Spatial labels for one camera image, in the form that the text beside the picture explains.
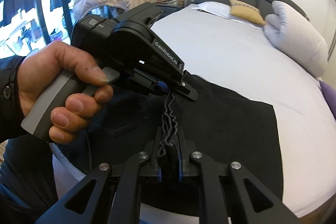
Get black jeans pants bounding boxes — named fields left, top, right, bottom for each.
left=56, top=74, right=284, bottom=217

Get left hand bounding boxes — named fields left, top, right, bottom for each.
left=17, top=41, right=113, bottom=144

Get dark bedside table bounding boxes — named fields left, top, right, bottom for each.
left=154, top=0, right=184, bottom=13

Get black jacket sleeve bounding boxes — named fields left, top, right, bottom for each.
left=1, top=56, right=58, bottom=223

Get white flat pillow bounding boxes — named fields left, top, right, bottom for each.
left=191, top=2, right=263, bottom=30

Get white bed mattress sheet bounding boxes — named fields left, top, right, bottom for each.
left=51, top=7, right=335, bottom=223

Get yellow cushion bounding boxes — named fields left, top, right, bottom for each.
left=229, top=0, right=266, bottom=26

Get purple pillow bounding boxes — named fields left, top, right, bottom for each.
left=319, top=81, right=336, bottom=118

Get white folded duvet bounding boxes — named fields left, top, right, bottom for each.
left=264, top=1, right=328, bottom=78

